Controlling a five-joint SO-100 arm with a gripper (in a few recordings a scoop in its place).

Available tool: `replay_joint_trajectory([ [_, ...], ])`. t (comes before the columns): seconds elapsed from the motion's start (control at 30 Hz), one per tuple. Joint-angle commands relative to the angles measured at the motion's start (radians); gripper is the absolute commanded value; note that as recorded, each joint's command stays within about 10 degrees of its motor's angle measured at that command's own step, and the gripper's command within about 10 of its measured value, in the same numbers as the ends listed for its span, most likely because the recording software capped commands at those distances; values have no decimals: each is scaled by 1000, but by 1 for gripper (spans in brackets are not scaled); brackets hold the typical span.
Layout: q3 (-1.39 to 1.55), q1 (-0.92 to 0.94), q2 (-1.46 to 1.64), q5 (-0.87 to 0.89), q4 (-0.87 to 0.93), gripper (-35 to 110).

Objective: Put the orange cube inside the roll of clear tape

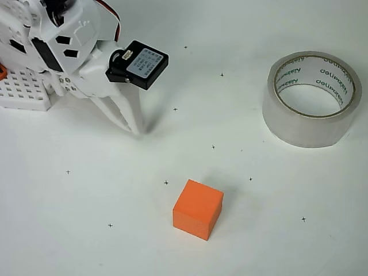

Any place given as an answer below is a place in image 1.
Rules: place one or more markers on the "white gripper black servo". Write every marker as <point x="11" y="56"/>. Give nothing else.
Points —
<point x="107" y="95"/>

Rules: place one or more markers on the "orange foam cube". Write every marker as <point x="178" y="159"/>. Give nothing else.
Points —
<point x="198" y="208"/>

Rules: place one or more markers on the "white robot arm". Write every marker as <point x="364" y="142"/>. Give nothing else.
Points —
<point x="83" y="17"/>

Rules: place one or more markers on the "clear packing tape roll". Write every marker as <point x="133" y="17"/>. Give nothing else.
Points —
<point x="304" y="129"/>

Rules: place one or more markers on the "orange clamp piece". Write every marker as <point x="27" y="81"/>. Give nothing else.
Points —
<point x="2" y="72"/>

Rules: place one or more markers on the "white perforated base plate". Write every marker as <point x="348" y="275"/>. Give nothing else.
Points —
<point x="26" y="92"/>

